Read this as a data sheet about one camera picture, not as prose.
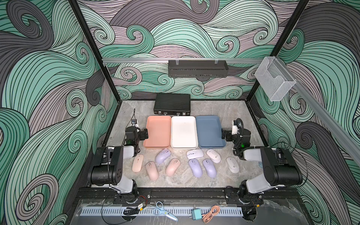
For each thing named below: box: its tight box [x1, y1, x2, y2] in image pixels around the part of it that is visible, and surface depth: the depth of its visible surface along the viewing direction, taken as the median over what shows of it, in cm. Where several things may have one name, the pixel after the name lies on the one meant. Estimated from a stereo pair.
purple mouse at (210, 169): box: [202, 158, 217, 179], surface depth 83 cm
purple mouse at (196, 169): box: [188, 158, 203, 179], surface depth 83 cm
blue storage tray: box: [195, 114, 227, 150], surface depth 99 cm
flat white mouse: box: [186, 149, 204, 160], surface depth 89 cm
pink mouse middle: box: [145, 161, 159, 181], surface depth 82 cm
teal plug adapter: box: [191, 203, 203, 221], surface depth 68 cm
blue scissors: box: [152, 201, 179, 222], surface depth 70 cm
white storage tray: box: [170, 115, 199, 150], surface depth 100 cm
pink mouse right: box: [165, 157, 181, 177], surface depth 83 cm
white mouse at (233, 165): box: [225, 156, 240, 174], surface depth 84 cm
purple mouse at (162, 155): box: [154, 148, 172, 164], surface depth 88 cm
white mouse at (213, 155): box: [206, 149, 222, 164], surface depth 88 cm
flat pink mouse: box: [132, 153, 144, 173], surface depth 85 cm
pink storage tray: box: [142, 115, 172, 149], surface depth 103 cm
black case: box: [153, 93, 191, 116], surface depth 116 cm
